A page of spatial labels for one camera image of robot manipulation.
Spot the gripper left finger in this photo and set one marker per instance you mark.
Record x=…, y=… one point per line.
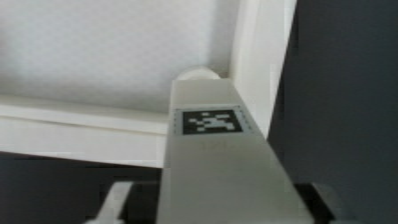
x=129, y=204

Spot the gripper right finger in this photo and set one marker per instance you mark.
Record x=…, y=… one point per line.
x=325, y=203

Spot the white leg with marker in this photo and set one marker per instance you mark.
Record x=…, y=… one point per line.
x=227, y=186

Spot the white desk top tray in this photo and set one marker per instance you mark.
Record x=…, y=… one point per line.
x=94, y=54

